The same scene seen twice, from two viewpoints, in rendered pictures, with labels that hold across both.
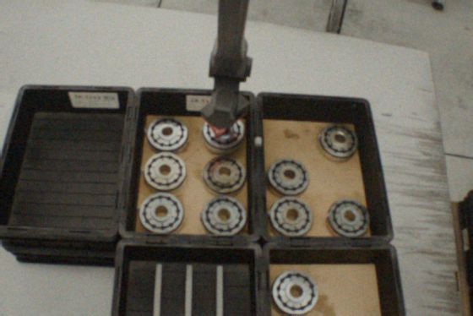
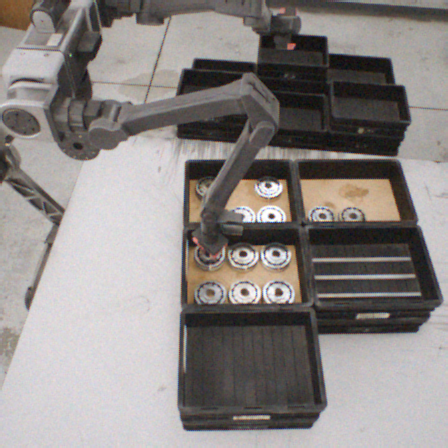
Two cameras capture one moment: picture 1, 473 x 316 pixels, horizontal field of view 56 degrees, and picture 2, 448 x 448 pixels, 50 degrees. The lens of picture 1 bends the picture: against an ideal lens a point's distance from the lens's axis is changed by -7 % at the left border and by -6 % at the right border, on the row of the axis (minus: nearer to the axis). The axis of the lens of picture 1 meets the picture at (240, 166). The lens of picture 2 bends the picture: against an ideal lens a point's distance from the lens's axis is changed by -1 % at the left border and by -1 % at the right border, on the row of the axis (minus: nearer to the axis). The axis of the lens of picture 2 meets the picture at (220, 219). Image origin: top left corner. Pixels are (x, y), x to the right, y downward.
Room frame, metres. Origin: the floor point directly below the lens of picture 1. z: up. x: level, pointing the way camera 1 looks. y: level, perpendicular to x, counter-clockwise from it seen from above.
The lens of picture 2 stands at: (0.51, 0.91, 2.26)
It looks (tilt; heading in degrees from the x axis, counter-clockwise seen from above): 54 degrees down; 278
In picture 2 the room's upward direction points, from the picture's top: 1 degrees clockwise
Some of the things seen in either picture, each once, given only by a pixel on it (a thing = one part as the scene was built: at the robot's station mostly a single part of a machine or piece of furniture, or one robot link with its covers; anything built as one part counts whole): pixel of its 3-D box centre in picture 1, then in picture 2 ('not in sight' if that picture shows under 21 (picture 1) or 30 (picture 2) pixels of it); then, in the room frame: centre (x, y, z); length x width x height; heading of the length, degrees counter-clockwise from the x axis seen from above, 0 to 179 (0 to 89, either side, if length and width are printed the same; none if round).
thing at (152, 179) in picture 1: (165, 171); (244, 293); (0.53, 0.18, 0.86); 0.10 x 0.10 x 0.01
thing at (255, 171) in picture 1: (193, 160); (244, 266); (0.54, 0.11, 0.92); 0.40 x 0.30 x 0.02; 10
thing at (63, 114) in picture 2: not in sight; (70, 115); (1.00, 0.08, 1.45); 0.09 x 0.08 x 0.12; 93
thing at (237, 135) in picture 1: (223, 130); (209, 253); (0.66, 0.06, 0.88); 0.10 x 0.10 x 0.01
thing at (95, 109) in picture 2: not in sight; (103, 122); (0.92, 0.07, 1.43); 0.10 x 0.05 x 0.09; 3
